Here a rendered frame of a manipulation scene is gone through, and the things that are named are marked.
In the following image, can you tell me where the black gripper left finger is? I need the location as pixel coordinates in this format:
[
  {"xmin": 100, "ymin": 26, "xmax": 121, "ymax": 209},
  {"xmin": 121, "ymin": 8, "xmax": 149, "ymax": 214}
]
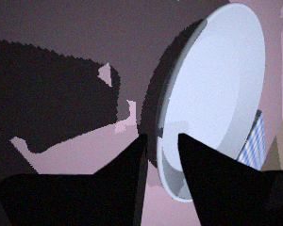
[{"xmin": 0, "ymin": 134, "xmax": 148, "ymax": 226}]

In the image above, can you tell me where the blue checkered towel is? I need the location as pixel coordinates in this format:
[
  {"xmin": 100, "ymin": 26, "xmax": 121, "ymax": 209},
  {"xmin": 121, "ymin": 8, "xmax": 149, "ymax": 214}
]
[{"xmin": 236, "ymin": 109, "xmax": 265, "ymax": 170}]

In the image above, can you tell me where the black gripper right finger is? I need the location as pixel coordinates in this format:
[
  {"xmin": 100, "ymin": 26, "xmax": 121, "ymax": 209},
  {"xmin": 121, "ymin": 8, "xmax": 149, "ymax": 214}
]
[{"xmin": 177, "ymin": 133, "xmax": 283, "ymax": 226}]

